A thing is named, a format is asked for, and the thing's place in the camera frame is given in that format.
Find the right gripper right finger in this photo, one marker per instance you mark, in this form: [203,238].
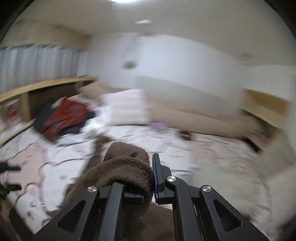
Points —
[200,213]

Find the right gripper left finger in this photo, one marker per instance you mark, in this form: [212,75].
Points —
[97,214]

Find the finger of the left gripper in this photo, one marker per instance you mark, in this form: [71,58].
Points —
[6,189]
[4,166]

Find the black garment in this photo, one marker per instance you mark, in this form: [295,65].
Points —
[45,112]

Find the wooden headboard shelf left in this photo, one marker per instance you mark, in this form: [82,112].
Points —
[23,94]

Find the red plaid garment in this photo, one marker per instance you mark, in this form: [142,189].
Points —
[68,114]

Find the brown scrunchie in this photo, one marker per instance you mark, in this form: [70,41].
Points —
[185,135]

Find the white garment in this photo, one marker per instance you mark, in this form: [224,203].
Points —
[92,129]

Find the grey curtain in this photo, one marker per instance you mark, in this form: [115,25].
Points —
[27,64]

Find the purple book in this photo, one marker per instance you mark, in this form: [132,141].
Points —
[158,126]

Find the fluffy white pillow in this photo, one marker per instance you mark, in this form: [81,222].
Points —
[127,107]

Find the beige quilted duvet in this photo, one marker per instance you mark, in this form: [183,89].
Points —
[185,108]

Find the wooden shelf right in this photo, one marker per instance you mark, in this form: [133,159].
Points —
[267,107]

